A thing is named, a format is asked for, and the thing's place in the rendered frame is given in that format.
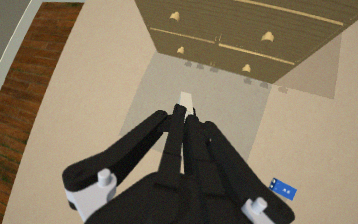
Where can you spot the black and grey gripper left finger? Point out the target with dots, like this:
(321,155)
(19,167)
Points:
(91,182)

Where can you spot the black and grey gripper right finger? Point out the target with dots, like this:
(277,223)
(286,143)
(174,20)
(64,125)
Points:
(256,200)

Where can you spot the small tan wooden chest of drawers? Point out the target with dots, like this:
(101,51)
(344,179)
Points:
(346,23)

